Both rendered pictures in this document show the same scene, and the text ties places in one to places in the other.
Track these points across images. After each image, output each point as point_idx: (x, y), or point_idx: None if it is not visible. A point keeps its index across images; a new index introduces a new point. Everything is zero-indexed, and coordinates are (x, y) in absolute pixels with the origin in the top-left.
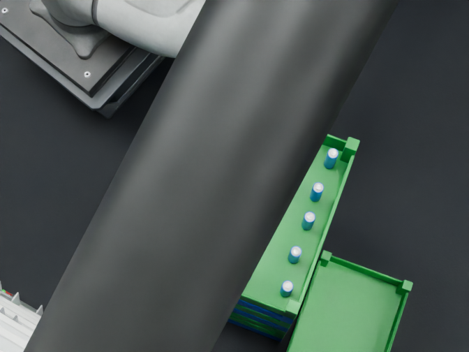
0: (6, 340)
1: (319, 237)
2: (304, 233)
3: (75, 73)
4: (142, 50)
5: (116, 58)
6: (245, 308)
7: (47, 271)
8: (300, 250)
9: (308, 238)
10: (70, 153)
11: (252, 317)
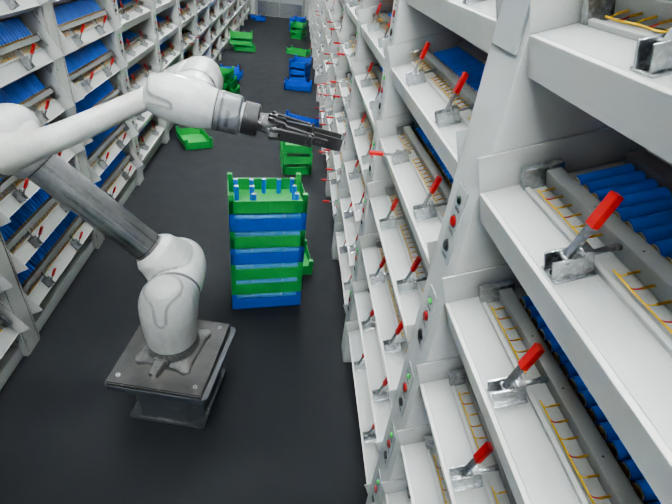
0: None
1: (266, 189)
2: (267, 192)
3: (221, 334)
4: None
5: (203, 321)
6: None
7: (322, 359)
8: (277, 178)
9: (268, 191)
10: (255, 378)
11: None
